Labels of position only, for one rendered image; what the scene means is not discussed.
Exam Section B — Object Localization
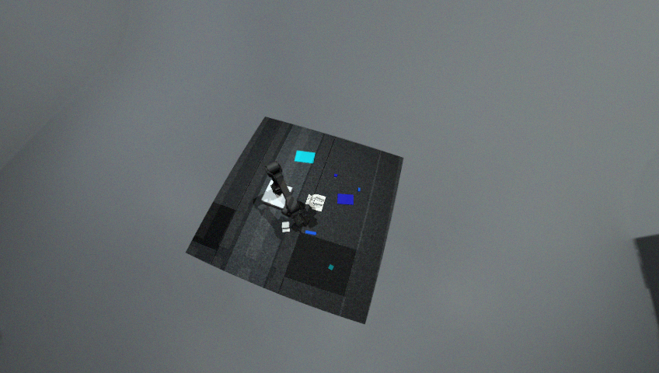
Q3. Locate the blue flat rectangular plate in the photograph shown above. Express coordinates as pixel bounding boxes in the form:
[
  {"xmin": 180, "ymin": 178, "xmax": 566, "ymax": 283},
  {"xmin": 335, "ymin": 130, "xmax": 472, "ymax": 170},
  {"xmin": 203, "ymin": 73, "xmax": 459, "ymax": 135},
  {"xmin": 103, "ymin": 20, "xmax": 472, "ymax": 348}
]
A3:
[{"xmin": 337, "ymin": 193, "xmax": 354, "ymax": 205}]

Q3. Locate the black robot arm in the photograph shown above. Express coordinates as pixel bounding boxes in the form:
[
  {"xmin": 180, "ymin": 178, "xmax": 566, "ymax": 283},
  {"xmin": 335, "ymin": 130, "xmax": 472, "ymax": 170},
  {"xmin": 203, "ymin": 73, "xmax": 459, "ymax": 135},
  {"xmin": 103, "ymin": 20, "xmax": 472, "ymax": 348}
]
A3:
[{"xmin": 265, "ymin": 160, "xmax": 306, "ymax": 228}]

